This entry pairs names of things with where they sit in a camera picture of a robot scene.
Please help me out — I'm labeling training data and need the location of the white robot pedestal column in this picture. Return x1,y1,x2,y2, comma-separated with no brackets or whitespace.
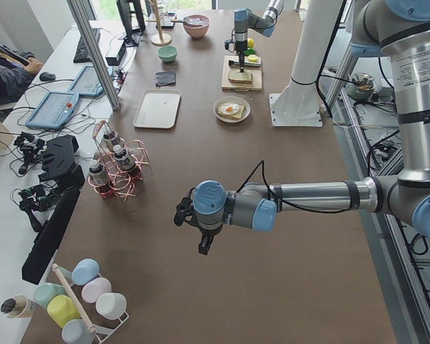
269,0,346,127

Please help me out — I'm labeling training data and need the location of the steel ice scoop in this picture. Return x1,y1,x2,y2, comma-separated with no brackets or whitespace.
171,16,191,23

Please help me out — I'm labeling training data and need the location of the toast slice on plate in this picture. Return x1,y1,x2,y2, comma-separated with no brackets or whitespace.
216,102,245,120

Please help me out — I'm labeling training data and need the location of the grey folded cloth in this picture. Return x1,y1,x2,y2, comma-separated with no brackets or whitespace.
155,70,176,87

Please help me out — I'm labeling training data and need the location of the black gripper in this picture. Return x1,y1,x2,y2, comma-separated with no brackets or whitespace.
235,40,246,72
197,222,222,255

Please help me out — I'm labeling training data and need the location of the white round plate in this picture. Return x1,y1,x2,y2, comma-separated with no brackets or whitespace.
213,96,250,123

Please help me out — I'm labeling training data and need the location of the grey blue cup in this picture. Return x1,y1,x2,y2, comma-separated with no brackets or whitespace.
62,319,95,344

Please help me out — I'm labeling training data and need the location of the white cup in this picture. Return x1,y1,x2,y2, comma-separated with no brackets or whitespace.
95,292,127,320

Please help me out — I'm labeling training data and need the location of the copper wire bottle rack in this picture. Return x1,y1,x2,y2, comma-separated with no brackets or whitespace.
87,120,151,201

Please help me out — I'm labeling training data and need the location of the steel handled knife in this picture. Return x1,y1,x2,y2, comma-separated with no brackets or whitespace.
228,59,262,68

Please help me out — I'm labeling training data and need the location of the green ceramic bowl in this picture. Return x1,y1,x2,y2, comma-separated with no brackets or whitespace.
157,45,178,62

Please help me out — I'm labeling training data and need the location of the fried egg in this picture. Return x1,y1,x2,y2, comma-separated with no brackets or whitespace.
218,103,241,115

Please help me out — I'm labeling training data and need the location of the black keyboard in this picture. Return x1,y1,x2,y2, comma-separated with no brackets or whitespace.
73,28,100,63

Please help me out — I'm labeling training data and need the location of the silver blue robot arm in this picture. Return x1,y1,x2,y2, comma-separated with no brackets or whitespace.
189,1,430,254
234,0,285,72

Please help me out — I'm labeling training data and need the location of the black computer mouse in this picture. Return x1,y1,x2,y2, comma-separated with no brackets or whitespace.
39,72,57,82

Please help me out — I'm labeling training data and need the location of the green lime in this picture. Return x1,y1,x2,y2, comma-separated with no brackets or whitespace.
244,48,257,56

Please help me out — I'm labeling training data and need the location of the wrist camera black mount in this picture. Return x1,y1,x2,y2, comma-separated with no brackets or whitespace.
224,29,236,52
173,187,198,227

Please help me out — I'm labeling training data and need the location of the mint green cup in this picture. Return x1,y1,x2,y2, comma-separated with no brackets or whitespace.
34,282,67,308

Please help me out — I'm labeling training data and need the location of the blue teach pendant far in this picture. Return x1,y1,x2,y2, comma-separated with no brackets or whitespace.
68,65,103,98

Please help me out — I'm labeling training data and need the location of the wooden mug tree stand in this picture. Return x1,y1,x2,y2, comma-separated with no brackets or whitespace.
148,0,172,47

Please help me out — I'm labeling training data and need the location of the bread slice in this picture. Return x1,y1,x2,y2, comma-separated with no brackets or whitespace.
228,69,253,85

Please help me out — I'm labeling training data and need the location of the aluminium frame post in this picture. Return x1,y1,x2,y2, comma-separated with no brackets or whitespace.
67,0,120,110

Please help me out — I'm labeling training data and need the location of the cream rabbit tray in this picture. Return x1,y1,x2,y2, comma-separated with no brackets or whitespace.
133,89,181,129

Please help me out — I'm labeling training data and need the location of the black monitor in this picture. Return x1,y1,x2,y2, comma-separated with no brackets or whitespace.
116,0,145,47

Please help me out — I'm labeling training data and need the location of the white cup rack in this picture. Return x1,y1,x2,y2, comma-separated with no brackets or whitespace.
51,264,130,343

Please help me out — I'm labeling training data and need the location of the yellow cup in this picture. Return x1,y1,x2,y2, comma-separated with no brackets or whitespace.
47,295,80,328

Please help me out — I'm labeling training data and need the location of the paper cup with metal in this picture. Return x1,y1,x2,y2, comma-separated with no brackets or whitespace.
0,295,34,318

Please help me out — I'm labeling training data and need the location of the blue teach pendant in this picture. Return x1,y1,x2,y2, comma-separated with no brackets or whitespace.
25,92,79,129
68,65,103,98

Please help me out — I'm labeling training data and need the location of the blue teach pendant near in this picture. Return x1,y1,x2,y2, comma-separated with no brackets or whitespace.
25,92,79,129

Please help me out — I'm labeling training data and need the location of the pink bowl with ice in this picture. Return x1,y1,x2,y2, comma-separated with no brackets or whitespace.
183,14,210,39

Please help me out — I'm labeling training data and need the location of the pink cup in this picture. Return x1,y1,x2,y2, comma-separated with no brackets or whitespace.
81,277,112,303

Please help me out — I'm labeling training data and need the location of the tea bottle back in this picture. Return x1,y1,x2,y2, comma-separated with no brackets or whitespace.
102,131,121,150

